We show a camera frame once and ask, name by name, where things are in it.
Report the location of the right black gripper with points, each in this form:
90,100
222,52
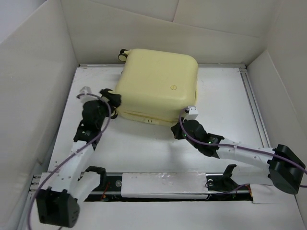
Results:
176,132

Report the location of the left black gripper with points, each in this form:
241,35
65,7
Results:
113,99

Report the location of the yellow hard-shell suitcase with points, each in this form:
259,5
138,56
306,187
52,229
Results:
155,86

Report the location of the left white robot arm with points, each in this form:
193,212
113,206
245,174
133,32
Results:
72,181

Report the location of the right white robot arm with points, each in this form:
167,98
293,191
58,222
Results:
278,167

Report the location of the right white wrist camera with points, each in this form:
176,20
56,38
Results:
191,113

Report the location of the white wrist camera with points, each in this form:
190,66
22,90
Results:
191,113
85,94

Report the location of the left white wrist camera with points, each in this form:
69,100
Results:
85,94

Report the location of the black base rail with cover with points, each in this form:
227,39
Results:
164,187

